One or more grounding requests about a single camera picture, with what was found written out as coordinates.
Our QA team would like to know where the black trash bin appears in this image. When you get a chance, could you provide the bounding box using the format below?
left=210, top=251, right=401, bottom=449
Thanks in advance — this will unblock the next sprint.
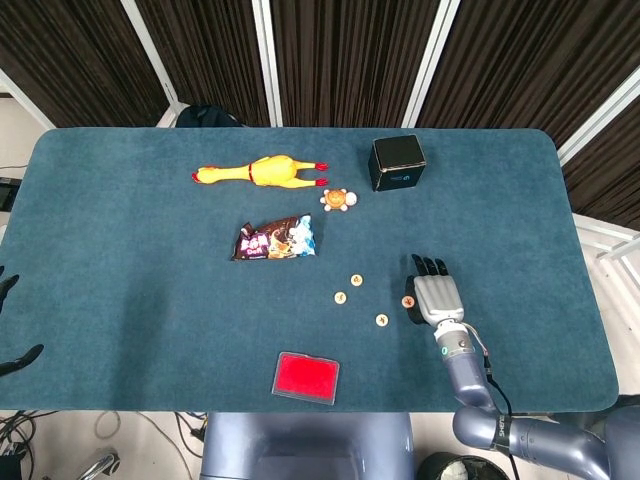
left=417, top=451, right=511, bottom=480

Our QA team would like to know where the black cardboard box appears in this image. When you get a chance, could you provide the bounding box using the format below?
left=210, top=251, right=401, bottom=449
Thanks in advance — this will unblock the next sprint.
left=368, top=133, right=428, bottom=193

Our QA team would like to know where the black floor cable with plug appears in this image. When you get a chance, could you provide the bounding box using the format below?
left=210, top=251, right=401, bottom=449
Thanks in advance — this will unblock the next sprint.
left=172, top=412, right=209, bottom=446

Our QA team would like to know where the chrome metal leg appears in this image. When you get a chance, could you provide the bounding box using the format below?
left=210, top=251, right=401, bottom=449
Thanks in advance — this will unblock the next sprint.
left=74, top=448, right=121, bottom=480

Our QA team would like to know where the white partition frame post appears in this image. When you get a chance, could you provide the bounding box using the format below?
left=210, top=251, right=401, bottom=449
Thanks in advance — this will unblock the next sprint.
left=402, top=0, right=462, bottom=127
left=119, top=0, right=180, bottom=109
left=556, top=74, right=640, bottom=169
left=251, top=0, right=285, bottom=127
left=0, top=67, right=57, bottom=130

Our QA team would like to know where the black bag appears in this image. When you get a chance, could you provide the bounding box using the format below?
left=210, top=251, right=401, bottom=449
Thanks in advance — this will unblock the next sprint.
left=175, top=103, right=244, bottom=129

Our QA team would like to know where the yellow rubber chicken toy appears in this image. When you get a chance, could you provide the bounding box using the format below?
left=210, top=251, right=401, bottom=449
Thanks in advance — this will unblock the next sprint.
left=191, top=153, right=330, bottom=190

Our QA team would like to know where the dark brown curtain panel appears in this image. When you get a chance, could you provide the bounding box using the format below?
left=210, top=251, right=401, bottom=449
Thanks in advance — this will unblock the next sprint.
left=269, top=0, right=446, bottom=129
left=562, top=97, right=640, bottom=231
left=415, top=0, right=640, bottom=151
left=0, top=0, right=169, bottom=129
left=135, top=0, right=272, bottom=127

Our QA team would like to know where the red card in sleeve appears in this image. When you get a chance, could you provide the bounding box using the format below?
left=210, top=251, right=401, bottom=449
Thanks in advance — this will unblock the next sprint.
left=270, top=351, right=341, bottom=405

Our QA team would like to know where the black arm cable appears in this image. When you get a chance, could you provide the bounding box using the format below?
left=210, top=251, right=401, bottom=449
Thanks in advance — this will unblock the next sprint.
left=462, top=322, right=519, bottom=480

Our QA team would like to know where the grey floor cable loop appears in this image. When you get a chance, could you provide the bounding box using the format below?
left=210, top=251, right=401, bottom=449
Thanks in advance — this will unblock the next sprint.
left=94, top=412, right=124, bottom=441

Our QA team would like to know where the black monitor device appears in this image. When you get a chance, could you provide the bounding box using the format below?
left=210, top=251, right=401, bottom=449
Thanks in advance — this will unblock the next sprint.
left=0, top=177, right=22, bottom=212

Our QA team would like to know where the brown blue snack bag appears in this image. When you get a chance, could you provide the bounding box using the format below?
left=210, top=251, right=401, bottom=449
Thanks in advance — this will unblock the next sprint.
left=230, top=213, right=319, bottom=262

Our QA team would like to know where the teal table cloth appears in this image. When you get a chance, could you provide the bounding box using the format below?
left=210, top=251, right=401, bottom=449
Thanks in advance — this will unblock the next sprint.
left=0, top=128, right=620, bottom=414

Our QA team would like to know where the blue-grey robot torso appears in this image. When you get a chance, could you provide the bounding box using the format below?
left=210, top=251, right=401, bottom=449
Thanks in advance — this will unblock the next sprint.
left=199, top=412, right=416, bottom=480

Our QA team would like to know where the black floor cable bundle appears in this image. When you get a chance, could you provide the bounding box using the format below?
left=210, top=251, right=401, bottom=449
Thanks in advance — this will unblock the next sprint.
left=0, top=410, right=59, bottom=480

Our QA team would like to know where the white metal rack frame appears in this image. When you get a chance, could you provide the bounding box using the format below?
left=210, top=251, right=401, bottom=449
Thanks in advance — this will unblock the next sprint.
left=572, top=212, right=640, bottom=281

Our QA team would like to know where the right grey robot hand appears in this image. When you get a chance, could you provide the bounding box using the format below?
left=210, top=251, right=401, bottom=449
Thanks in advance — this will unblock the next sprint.
left=403, top=253, right=465, bottom=326

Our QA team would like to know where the orange turtle toy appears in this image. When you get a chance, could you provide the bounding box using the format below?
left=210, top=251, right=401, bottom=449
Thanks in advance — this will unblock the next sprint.
left=319, top=187, right=359, bottom=213

